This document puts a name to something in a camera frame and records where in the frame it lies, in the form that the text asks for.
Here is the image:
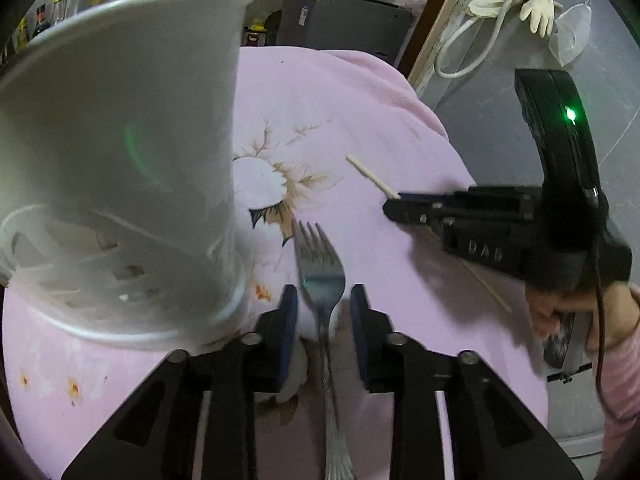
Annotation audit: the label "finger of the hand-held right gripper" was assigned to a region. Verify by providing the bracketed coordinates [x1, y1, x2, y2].
[383, 198, 532, 227]
[398, 187, 539, 210]

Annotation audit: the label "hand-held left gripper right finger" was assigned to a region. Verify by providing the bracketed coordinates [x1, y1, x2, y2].
[349, 284, 583, 480]

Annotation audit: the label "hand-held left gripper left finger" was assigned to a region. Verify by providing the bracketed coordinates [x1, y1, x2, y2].
[60, 284, 301, 480]

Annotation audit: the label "wooden chopstick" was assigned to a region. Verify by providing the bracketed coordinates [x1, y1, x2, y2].
[346, 154, 514, 314]

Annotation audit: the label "metal fork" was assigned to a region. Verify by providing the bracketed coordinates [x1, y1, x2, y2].
[292, 220, 357, 480]

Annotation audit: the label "white plastic utensil holder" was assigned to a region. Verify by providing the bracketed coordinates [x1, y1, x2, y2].
[0, 0, 257, 352]

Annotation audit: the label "person's right hand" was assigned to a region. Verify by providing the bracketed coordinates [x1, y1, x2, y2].
[525, 283, 640, 352]

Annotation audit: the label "pink floral blanket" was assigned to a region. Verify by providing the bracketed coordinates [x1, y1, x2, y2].
[2, 46, 551, 480]

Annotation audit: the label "dark grey cabinet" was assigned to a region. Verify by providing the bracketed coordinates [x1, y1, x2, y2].
[275, 0, 419, 67]

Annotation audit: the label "white rubber gloves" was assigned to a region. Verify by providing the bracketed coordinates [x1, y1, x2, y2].
[467, 0, 564, 39]

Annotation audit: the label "glass bottles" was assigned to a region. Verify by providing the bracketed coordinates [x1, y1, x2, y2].
[15, 0, 69, 43]

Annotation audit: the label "white hose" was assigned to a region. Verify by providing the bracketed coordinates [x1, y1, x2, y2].
[433, 0, 517, 80]

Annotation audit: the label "wooden door frame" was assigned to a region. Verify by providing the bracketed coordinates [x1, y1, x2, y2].
[397, 0, 482, 97]

